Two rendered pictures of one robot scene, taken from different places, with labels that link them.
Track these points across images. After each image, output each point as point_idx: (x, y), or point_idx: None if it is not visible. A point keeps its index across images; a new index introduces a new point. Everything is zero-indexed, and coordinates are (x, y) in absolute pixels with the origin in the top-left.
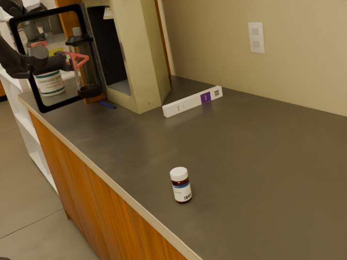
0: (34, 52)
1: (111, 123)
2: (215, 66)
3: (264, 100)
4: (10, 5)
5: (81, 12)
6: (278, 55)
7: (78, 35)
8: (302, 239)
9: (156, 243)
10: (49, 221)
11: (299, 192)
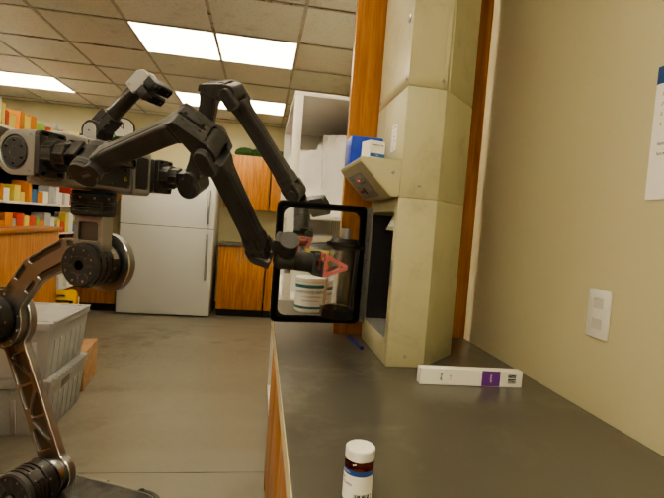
0: (283, 238)
1: (343, 363)
2: (528, 343)
3: (588, 418)
4: (290, 189)
5: (366, 218)
6: (629, 352)
7: (345, 237)
8: None
9: None
10: (241, 479)
11: None
